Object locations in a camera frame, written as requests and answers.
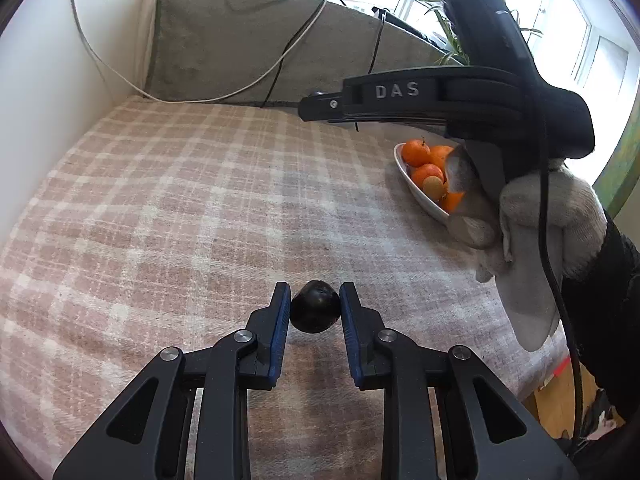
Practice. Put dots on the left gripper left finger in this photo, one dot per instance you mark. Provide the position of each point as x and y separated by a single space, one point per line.
144 432

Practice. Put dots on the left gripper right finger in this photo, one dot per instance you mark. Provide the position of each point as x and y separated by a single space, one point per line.
487 433

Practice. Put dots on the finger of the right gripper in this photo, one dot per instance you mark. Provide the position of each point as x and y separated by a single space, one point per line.
330 107

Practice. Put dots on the small mandarin with stem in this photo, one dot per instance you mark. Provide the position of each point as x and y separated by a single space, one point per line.
416 153

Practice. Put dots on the small tangerine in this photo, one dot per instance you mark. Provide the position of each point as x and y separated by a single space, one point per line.
420 174

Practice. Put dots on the dark plum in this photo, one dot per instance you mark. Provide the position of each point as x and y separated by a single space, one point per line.
315 308

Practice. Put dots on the large speckled orange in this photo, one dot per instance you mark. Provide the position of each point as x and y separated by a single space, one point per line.
439 154

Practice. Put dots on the brown kiwi fruit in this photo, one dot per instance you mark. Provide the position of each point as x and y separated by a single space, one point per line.
434 188

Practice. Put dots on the large orange with stem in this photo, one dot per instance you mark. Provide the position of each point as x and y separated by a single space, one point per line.
450 201

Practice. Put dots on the right hand grey glove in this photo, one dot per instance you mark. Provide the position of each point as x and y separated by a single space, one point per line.
504 236

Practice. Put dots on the spider plant in pot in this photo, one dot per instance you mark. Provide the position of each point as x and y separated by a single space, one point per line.
452 35

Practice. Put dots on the floral white plate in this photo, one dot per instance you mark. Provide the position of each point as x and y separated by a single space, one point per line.
430 207

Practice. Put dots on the grey towel on sill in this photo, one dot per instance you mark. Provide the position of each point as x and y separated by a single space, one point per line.
270 51

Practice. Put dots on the pink plaid blanket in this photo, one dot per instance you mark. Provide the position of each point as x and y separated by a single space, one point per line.
167 225

